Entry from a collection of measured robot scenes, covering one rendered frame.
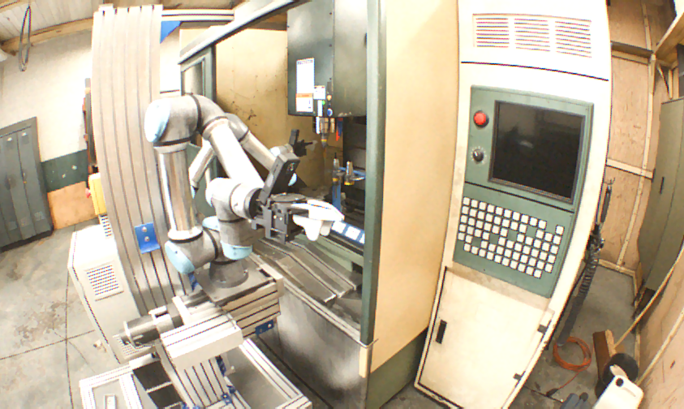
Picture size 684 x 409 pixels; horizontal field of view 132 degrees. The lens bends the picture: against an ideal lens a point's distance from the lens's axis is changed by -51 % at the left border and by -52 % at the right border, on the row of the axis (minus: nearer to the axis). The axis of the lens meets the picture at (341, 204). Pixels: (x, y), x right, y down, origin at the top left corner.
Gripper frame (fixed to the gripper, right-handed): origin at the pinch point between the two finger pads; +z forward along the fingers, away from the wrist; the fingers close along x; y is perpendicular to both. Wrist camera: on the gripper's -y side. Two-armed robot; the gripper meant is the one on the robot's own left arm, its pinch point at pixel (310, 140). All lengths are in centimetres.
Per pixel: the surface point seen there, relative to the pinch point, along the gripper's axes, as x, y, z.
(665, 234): 263, 39, 66
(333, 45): 25, -55, -10
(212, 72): -38, -47, -41
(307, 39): 4, -62, -4
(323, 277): 34, 63, -40
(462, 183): 98, 2, -36
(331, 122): 7.4, -9.5, 13.1
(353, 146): -4, 15, 60
